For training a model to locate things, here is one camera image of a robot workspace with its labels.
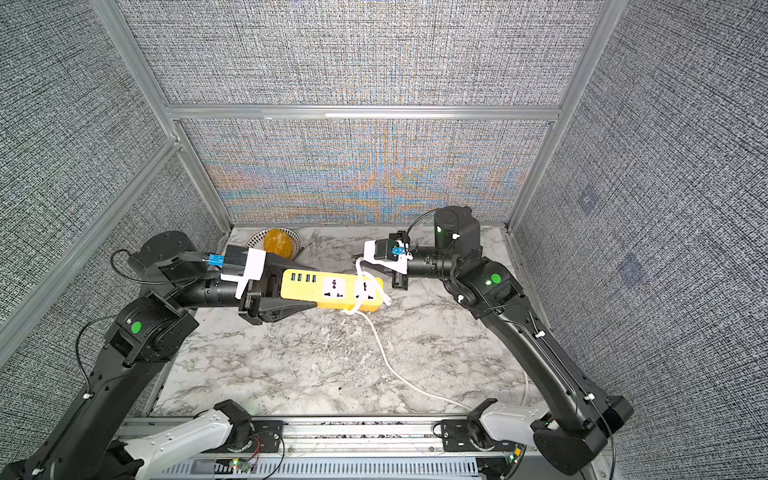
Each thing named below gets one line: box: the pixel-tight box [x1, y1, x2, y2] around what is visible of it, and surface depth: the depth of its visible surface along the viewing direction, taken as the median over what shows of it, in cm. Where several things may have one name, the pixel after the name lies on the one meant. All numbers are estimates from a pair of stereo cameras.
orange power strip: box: [280, 269, 384, 312], surface depth 46 cm
